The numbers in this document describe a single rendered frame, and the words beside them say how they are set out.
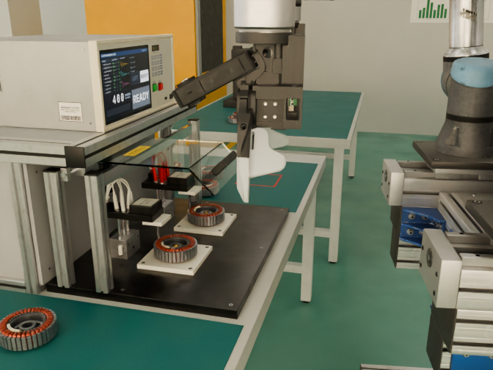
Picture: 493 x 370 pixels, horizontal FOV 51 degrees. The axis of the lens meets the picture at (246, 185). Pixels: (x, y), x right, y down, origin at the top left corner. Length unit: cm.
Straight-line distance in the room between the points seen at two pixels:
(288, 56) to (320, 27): 585
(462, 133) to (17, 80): 108
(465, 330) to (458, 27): 83
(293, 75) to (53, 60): 74
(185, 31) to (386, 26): 257
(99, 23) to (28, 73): 400
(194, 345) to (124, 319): 18
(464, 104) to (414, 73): 512
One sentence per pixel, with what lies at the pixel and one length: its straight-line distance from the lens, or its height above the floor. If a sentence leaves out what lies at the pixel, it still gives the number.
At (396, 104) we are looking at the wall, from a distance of 653.
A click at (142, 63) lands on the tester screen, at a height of 125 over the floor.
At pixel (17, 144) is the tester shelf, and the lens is 119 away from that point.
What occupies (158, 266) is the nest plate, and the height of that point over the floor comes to 78.
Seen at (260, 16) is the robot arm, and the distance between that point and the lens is 62.
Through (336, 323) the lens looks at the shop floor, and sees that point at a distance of 252.
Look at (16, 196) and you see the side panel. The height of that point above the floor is 99.
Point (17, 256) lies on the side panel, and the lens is 132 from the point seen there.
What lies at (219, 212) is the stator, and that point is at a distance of 152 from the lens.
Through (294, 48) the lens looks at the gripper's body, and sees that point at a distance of 64.
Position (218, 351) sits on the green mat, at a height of 75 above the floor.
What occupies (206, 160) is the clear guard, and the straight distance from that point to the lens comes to 117.
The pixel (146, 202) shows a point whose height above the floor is 92.
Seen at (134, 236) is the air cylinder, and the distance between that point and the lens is 139.
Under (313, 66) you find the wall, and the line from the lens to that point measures 652.
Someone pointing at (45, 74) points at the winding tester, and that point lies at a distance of 129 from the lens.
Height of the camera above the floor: 137
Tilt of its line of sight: 18 degrees down
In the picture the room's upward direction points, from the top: straight up
